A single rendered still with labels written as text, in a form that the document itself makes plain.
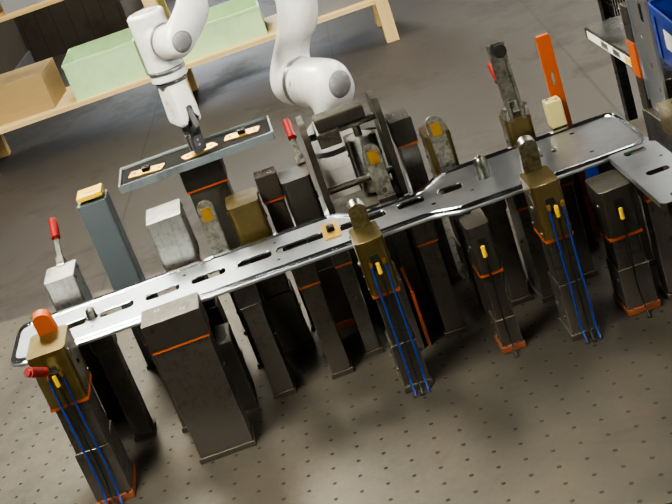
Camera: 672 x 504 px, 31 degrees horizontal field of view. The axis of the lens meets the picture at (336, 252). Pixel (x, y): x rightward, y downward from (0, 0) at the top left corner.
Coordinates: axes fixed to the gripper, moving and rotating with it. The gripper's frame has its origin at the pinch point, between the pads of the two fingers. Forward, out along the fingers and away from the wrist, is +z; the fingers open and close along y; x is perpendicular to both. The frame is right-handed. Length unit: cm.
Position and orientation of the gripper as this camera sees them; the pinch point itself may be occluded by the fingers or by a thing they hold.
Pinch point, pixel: (195, 141)
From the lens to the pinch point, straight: 282.9
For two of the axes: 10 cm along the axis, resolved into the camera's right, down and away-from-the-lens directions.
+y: 4.6, 2.2, -8.6
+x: 8.3, -4.5, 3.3
